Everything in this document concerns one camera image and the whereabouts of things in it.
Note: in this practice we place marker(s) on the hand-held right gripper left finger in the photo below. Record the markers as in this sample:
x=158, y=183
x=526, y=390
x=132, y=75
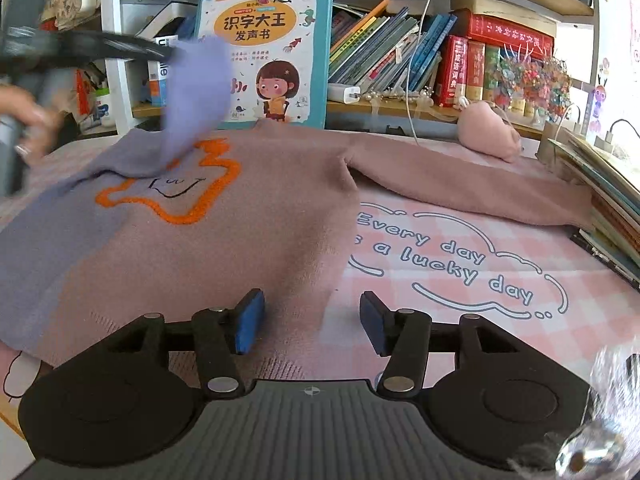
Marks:
x=250, y=322

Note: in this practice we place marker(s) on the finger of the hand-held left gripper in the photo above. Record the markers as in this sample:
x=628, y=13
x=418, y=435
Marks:
x=125, y=50

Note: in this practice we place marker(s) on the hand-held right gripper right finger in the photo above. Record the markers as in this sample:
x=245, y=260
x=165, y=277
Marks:
x=372, y=322

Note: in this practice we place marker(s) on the pink and purple sweater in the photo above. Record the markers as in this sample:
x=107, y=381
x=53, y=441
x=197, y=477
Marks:
x=250, y=200

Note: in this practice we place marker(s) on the person's left hand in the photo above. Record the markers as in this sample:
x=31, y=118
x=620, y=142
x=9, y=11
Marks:
x=27, y=110

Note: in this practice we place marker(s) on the white shelf unit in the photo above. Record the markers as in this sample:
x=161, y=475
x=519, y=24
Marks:
x=111, y=35

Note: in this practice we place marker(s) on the blue and white box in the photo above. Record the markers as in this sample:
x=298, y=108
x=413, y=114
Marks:
x=162, y=75

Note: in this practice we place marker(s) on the pink checked desk mat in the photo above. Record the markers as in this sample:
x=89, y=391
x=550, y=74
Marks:
x=450, y=310

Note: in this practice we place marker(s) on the large teal children's book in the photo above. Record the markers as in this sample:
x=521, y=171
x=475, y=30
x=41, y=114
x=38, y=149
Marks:
x=265, y=50

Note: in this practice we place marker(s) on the wooden bookshelf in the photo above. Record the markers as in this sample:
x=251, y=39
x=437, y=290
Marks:
x=390, y=109

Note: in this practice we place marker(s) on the white charger plug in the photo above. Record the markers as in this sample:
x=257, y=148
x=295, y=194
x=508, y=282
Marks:
x=342, y=93

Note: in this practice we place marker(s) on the pink plush toy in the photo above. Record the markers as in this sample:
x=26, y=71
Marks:
x=487, y=130

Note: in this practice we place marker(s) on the clear plastic wrap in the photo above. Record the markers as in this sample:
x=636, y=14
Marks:
x=615, y=410

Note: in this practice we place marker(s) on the row of thin children's books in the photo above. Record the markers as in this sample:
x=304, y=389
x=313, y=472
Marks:
x=385, y=50

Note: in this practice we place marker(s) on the thick red dictionary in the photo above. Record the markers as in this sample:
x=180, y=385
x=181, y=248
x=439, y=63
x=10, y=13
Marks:
x=451, y=72

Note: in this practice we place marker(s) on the stack of picture books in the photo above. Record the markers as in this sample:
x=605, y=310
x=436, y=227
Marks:
x=600, y=190

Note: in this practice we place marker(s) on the beaded flower ornament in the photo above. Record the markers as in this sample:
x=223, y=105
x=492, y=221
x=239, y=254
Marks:
x=535, y=80

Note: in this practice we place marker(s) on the flat red book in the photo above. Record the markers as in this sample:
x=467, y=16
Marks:
x=505, y=32

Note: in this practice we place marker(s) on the cartoon wall sticker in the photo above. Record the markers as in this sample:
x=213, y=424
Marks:
x=599, y=100

